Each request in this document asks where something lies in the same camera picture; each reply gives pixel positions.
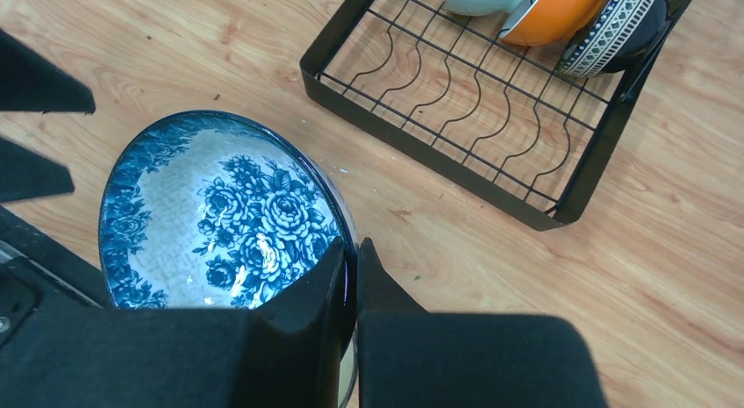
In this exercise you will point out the white orange bowl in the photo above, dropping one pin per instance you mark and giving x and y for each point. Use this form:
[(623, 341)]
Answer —
[(536, 23)]

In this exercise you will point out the blue floral bowl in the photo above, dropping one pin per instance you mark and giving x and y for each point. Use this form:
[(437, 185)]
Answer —
[(207, 209)]

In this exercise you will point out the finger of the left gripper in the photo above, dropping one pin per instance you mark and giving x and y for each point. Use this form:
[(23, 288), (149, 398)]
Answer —
[(28, 175), (31, 83)]

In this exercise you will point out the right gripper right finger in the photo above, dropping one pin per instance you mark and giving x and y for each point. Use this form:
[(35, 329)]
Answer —
[(410, 357)]

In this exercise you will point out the black cream patterned bowl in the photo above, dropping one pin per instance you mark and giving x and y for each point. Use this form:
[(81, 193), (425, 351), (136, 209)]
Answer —
[(617, 35)]

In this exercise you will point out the black wire dish rack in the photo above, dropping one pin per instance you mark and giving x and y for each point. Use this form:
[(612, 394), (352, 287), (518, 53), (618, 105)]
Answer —
[(500, 121)]

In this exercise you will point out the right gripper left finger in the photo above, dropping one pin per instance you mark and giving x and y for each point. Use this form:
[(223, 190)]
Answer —
[(57, 350)]

